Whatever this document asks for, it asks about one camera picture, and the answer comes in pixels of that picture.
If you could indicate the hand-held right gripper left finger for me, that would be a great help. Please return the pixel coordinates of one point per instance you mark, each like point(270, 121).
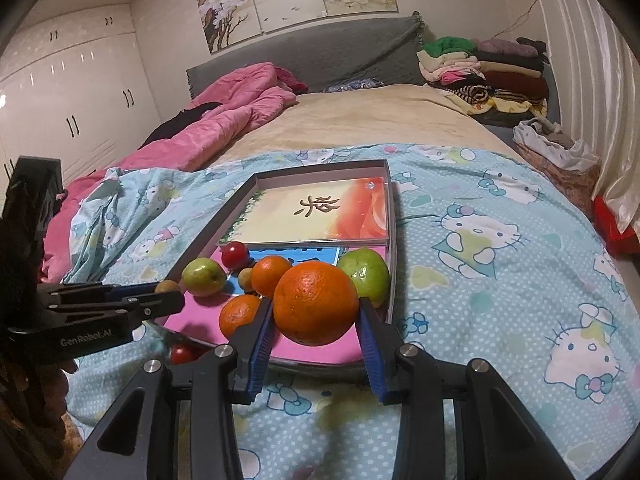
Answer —
point(260, 345)

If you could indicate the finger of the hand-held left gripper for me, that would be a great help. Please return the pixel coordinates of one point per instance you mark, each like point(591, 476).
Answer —
point(150, 305)
point(132, 290)

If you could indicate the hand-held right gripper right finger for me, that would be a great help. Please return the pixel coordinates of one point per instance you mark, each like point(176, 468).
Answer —
point(372, 355)

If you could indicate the small brown fruit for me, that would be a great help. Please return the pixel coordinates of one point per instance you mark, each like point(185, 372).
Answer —
point(167, 286)
point(245, 278)

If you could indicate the small orange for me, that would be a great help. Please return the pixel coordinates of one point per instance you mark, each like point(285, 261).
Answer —
point(239, 316)

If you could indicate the yellow-green oval jujube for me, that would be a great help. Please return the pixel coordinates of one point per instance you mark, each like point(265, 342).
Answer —
point(202, 276)

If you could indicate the large orange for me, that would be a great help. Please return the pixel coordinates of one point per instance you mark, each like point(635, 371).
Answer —
point(315, 305)

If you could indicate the medium orange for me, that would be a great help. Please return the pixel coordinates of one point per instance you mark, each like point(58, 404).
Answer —
point(270, 275)

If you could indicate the shallow cardboard box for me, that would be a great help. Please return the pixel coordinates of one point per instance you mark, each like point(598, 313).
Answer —
point(325, 171)

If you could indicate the person's left hand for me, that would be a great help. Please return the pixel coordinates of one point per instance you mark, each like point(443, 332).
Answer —
point(60, 375)

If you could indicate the pink exercise book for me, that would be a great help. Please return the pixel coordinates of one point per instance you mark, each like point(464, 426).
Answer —
point(195, 322)

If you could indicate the red cherry tomato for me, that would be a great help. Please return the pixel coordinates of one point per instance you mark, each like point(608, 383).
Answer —
point(235, 255)
point(182, 354)

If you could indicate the round green jujube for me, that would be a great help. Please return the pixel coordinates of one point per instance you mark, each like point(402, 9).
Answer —
point(367, 272)

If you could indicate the sunset cover book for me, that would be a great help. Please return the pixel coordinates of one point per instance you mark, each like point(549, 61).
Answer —
point(280, 220)

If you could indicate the cat print blue blanket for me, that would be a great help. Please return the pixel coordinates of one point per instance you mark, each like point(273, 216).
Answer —
point(500, 285)

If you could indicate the black garment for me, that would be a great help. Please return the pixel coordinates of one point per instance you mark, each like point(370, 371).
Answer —
point(175, 122)

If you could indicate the pink quilt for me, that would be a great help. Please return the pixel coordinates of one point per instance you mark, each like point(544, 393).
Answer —
point(225, 115)

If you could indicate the white wardrobe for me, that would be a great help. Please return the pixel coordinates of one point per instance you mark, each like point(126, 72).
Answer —
point(90, 85)

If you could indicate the beige blanket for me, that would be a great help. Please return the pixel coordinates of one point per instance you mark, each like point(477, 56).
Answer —
point(375, 120)

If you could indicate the pink patterned bag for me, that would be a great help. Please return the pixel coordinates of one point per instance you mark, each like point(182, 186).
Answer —
point(560, 180)

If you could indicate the red bag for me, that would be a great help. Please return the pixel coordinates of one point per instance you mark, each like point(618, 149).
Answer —
point(612, 230)

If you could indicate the blue floral cloth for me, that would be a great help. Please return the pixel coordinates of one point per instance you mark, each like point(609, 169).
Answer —
point(357, 84)

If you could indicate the white crumpled garment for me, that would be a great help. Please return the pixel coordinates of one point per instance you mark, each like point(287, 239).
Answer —
point(575, 152)

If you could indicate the grey padded headboard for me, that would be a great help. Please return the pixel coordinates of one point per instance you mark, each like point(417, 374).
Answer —
point(325, 50)

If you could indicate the pile of folded clothes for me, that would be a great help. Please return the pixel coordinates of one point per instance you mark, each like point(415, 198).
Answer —
point(500, 80)

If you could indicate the cream satin curtain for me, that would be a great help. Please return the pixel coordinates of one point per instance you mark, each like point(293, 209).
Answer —
point(600, 85)

